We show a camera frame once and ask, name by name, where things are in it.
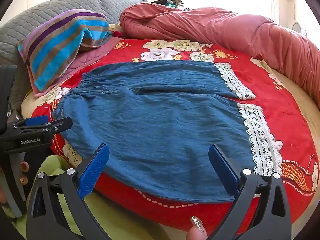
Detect person's right hand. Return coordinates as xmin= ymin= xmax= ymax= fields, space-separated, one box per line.
xmin=187 ymin=216 xmax=208 ymax=240

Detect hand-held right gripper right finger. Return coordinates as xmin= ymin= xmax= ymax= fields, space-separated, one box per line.
xmin=208 ymin=144 xmax=292 ymax=240

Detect pink quilted pillow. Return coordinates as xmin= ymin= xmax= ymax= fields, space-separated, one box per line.
xmin=31 ymin=36 xmax=120 ymax=98

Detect striped pillow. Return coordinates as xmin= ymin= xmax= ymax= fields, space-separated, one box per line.
xmin=17 ymin=9 xmax=112 ymax=93

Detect yellow patterned cloth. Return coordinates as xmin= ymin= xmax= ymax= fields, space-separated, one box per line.
xmin=109 ymin=23 xmax=124 ymax=38

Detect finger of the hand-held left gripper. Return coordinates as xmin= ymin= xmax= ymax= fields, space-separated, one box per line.
xmin=19 ymin=117 xmax=73 ymax=137
xmin=12 ymin=115 xmax=50 ymax=128

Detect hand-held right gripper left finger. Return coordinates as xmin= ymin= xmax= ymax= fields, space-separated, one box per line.
xmin=26 ymin=143 xmax=112 ymax=240

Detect red floral blanket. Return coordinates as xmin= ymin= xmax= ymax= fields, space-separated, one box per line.
xmin=31 ymin=38 xmax=320 ymax=235

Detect pink-red quilt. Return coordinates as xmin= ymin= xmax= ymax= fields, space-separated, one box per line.
xmin=119 ymin=4 xmax=320 ymax=110

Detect yellow-green cloth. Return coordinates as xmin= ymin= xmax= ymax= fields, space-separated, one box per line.
xmin=5 ymin=155 xmax=165 ymax=240

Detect dark clothes pile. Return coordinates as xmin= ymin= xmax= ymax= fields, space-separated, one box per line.
xmin=151 ymin=0 xmax=185 ymax=9

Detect blue pants with lace trim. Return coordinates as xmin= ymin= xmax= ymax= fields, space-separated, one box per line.
xmin=54 ymin=60 xmax=283 ymax=203

